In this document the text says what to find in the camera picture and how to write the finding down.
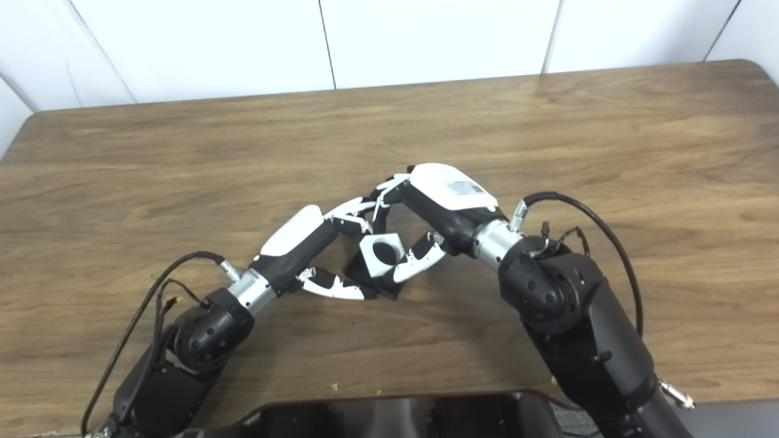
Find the black peg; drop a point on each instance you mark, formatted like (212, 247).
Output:
(380, 286)

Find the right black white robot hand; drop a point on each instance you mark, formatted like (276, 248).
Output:
(450, 194)

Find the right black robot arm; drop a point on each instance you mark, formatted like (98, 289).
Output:
(578, 328)

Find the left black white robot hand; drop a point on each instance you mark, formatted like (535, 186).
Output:
(292, 237)

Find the white square piece with hole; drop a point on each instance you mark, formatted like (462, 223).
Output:
(368, 261)

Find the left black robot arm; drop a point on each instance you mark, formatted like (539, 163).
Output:
(201, 340)

